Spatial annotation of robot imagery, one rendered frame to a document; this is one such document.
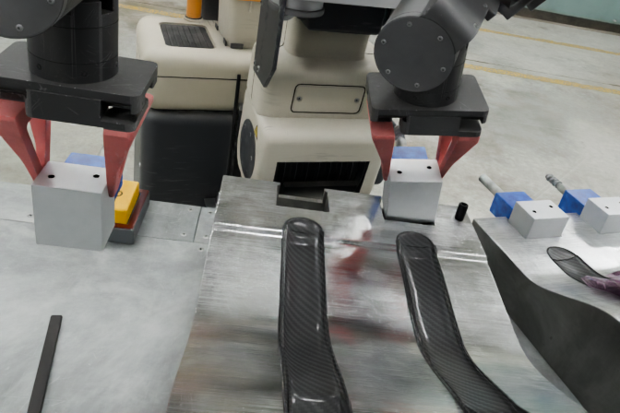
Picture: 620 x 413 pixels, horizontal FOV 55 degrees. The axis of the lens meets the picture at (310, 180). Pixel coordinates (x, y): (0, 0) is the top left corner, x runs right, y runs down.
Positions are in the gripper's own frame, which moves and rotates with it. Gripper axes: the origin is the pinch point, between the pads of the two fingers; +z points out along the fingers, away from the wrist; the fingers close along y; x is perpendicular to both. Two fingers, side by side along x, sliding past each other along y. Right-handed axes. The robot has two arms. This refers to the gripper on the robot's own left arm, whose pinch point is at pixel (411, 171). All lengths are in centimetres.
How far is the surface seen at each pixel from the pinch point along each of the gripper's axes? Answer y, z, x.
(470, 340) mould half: 2.7, 3.1, -17.8
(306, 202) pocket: -10.4, 5.0, 0.6
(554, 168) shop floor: 114, 139, 183
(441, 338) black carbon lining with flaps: 0.4, 3.4, -17.5
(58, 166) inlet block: -29.4, -8.1, -10.7
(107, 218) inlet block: -25.9, -4.7, -12.7
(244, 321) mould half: -15.1, 0.5, -18.3
